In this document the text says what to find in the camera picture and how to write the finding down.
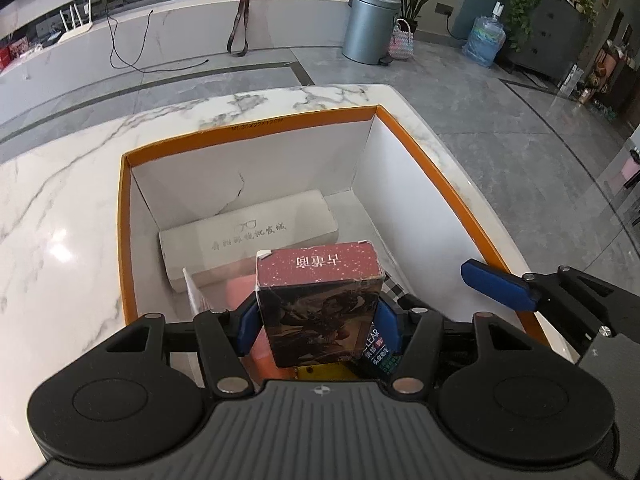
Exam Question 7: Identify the brown leather camera case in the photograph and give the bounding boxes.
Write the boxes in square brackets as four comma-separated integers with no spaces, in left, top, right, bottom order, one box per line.
[227,0,250,58]

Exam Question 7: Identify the yellow tape measure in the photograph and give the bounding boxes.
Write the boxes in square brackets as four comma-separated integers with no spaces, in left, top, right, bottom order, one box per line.
[295,363,356,382]

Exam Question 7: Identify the long white glasses box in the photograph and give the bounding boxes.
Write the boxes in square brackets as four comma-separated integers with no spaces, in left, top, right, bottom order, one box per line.
[158,190,338,292]

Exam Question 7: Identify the brown patterned card box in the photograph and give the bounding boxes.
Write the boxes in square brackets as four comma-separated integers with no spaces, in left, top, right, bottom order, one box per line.
[255,240,385,368]

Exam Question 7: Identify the grey pedal trash bin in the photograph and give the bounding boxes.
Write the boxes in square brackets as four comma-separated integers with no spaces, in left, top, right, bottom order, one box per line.
[342,0,400,66]

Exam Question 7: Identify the black power cable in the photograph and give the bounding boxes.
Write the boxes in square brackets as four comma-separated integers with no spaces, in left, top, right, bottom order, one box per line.
[104,1,212,75]

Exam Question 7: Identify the dark shampoo bottle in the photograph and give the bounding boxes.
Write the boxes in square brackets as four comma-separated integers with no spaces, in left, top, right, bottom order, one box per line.
[357,325,401,378]

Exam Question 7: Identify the marble tv console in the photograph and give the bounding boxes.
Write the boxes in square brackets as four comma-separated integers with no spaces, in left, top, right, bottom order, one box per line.
[1,0,350,122]

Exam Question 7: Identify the woven pastel basket bag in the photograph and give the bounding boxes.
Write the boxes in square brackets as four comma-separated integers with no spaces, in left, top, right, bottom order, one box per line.
[388,18,414,61]

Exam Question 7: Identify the dark grey cabinet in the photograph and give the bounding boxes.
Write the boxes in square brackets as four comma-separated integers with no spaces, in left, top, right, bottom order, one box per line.
[506,0,591,82]

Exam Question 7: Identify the white wifi router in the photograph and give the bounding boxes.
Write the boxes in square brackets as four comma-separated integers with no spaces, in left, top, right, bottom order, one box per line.
[56,0,93,42]

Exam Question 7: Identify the red snack boxes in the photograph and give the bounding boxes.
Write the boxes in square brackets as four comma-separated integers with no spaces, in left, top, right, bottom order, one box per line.
[0,37,29,70]

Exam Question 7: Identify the blue water jug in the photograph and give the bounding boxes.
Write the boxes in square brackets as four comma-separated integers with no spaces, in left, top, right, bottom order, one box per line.
[462,1,506,67]

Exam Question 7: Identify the orange storage box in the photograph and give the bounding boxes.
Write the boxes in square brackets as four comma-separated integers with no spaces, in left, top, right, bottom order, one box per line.
[117,105,544,340]

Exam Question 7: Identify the pink rounded box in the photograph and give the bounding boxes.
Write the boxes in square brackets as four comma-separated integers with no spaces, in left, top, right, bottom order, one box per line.
[203,274,288,386]

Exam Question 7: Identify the plaid glasses case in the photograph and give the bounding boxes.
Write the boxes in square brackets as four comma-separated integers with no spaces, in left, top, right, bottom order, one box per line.
[381,272,410,310]

